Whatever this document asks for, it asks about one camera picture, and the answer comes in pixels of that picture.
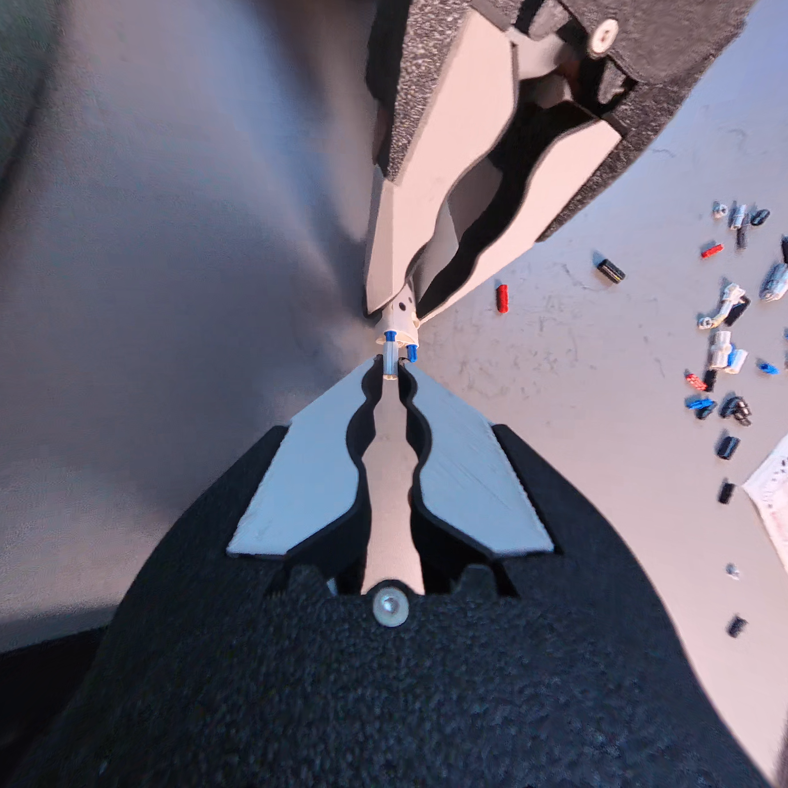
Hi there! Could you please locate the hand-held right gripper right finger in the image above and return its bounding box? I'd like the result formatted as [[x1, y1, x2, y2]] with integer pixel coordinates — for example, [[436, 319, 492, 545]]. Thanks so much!
[[398, 357, 556, 558]]

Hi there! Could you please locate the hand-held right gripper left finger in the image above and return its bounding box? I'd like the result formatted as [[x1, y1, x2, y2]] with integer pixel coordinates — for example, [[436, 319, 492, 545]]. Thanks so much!
[[227, 357, 383, 560]]

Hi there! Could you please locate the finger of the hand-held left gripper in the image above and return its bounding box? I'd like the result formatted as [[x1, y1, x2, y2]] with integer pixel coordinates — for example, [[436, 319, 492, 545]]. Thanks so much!
[[415, 110, 624, 322], [363, 9, 516, 316]]

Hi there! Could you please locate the white spotted toy panel assembly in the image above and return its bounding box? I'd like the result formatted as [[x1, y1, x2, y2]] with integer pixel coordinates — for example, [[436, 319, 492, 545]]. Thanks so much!
[[374, 280, 424, 364]]

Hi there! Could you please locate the toy sticker sheet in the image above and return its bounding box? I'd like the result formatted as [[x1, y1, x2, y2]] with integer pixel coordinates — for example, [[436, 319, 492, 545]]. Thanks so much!
[[742, 434, 788, 555]]

